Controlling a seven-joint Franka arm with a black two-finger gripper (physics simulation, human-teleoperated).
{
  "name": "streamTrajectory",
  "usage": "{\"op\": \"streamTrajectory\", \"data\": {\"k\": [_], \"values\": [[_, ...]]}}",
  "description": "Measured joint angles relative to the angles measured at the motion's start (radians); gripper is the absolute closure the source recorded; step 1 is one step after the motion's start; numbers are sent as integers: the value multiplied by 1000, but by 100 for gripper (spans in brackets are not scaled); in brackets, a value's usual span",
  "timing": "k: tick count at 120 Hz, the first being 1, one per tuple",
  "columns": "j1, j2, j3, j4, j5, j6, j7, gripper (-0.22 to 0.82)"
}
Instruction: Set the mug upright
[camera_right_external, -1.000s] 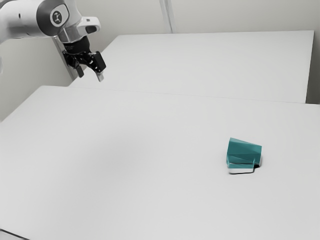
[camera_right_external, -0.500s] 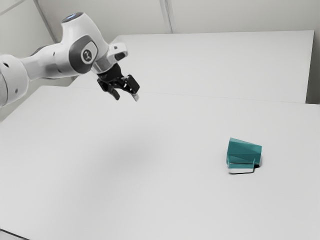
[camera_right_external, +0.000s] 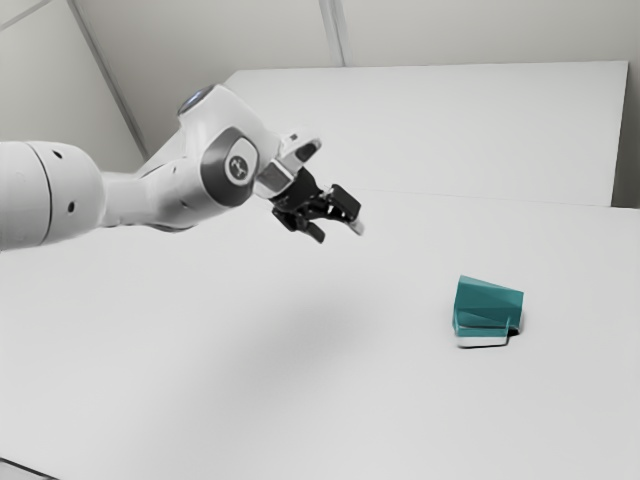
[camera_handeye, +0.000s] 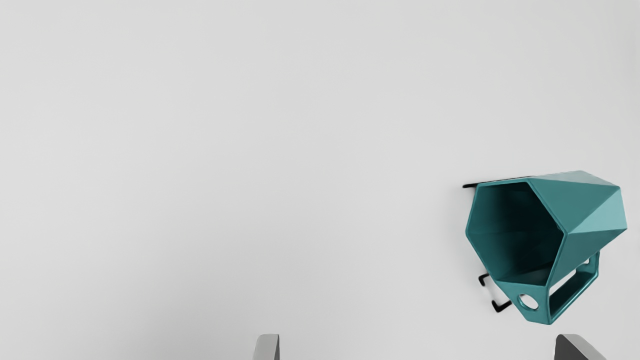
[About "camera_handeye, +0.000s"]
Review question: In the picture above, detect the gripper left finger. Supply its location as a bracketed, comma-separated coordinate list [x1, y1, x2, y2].
[252, 333, 281, 360]

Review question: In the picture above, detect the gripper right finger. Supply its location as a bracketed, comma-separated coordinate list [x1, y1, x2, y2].
[554, 333, 608, 360]

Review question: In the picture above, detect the teal faceted mug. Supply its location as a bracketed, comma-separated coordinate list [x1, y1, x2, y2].
[465, 170, 628, 326]

